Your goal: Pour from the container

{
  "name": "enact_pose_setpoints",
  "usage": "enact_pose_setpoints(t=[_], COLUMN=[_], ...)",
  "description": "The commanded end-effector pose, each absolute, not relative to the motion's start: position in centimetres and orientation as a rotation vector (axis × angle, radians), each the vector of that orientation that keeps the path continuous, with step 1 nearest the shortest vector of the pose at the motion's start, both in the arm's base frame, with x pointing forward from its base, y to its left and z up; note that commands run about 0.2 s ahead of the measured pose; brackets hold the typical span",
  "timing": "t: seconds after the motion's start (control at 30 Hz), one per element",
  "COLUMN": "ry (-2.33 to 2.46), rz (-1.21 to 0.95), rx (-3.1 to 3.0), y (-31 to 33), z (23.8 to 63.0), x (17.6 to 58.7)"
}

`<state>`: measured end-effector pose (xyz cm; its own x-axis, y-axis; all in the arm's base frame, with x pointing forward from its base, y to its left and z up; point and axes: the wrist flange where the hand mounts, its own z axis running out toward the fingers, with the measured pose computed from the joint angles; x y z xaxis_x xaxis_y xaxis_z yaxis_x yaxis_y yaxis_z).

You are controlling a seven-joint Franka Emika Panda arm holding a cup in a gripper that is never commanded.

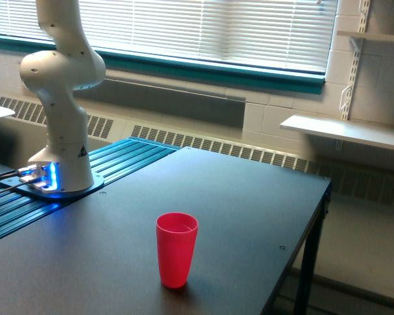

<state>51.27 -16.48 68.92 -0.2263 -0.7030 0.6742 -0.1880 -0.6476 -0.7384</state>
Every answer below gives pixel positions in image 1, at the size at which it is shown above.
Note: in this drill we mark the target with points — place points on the baseboard radiator grille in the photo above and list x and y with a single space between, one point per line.
367 183

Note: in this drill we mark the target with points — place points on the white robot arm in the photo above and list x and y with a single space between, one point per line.
54 76

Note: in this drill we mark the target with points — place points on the white upper wall shelf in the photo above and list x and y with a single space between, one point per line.
368 36

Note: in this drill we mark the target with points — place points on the teal window sill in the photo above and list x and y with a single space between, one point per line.
218 75

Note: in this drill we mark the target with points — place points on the black table leg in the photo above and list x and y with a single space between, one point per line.
310 255

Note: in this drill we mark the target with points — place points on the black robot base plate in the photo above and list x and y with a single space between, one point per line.
29 190

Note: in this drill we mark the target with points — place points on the red plastic cup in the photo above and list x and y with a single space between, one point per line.
176 235

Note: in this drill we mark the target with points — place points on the white lower wall shelf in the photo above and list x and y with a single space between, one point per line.
360 133

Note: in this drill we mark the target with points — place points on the white wall shelf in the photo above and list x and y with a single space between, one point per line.
360 133
368 36

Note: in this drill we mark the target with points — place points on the white slotted shelf rail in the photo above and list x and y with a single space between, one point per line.
356 41

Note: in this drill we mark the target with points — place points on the blue aluminium rail platform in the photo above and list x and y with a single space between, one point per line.
112 162

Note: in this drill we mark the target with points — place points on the white window blinds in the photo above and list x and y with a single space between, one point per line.
283 37

